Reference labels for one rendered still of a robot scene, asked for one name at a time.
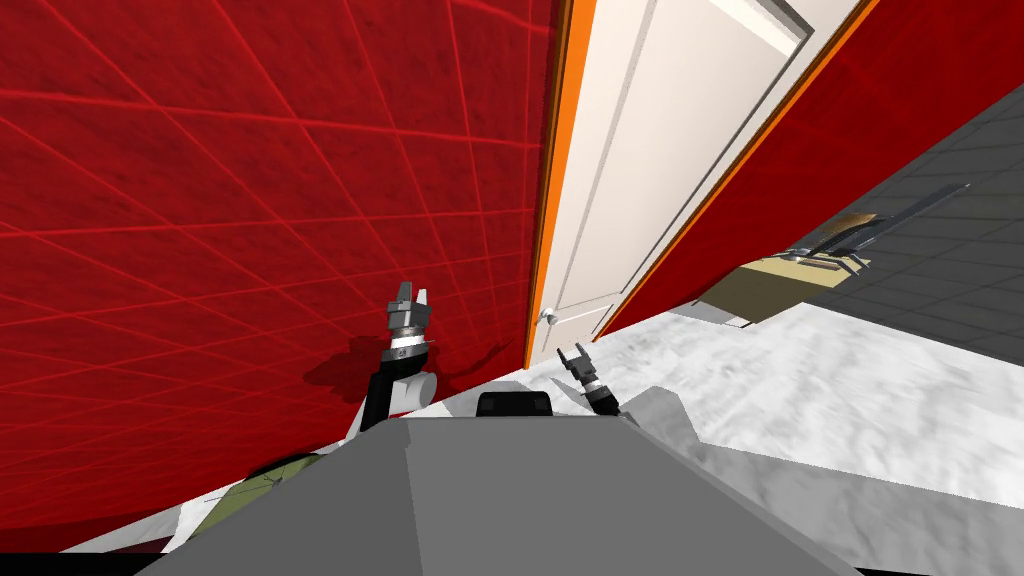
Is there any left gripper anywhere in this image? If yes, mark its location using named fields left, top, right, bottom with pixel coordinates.
left=387, top=280, right=434, bottom=335

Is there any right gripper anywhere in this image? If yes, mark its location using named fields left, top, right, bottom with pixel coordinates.
left=556, top=343, right=603, bottom=394

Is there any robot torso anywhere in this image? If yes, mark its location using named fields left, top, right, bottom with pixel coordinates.
left=134, top=391, right=867, bottom=576

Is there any tan cabinet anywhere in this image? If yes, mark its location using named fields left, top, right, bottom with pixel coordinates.
left=694, top=183, right=972, bottom=329

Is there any white panelled door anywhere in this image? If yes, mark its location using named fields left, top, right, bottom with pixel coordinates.
left=531, top=0, right=867, bottom=370

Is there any olive green flat block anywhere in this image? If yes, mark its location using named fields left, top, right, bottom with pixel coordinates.
left=190, top=454, right=325, bottom=539

